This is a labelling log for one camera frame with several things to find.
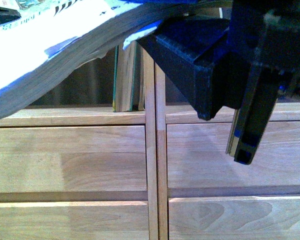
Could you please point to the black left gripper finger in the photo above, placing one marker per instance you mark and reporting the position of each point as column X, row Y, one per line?
column 192, row 54

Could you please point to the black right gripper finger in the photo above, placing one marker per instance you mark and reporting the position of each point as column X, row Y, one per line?
column 250, row 121

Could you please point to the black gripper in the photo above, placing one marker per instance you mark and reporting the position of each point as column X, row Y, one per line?
column 268, row 32

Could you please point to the white and blue paperback book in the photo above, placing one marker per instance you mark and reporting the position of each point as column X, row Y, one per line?
column 57, row 36

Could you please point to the right wooden shelf unit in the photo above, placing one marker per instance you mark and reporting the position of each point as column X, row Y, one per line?
column 192, row 160

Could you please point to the wooden shelf unit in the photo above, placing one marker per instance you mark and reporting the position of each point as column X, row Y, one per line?
column 97, row 116
column 192, row 160

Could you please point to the left wooden shelf unit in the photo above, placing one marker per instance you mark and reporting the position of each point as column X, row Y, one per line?
column 97, row 116

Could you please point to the thin upright book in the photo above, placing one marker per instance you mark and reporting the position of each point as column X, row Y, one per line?
column 141, row 104

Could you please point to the green-covered upright book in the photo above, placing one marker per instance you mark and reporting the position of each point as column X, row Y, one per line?
column 124, row 73

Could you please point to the lower right wooden drawer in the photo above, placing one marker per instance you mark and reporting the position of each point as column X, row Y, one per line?
column 234, row 218

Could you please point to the upper left wooden drawer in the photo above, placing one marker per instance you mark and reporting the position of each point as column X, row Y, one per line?
column 72, row 159

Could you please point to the lower left wooden drawer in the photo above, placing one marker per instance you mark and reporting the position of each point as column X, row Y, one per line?
column 74, row 220

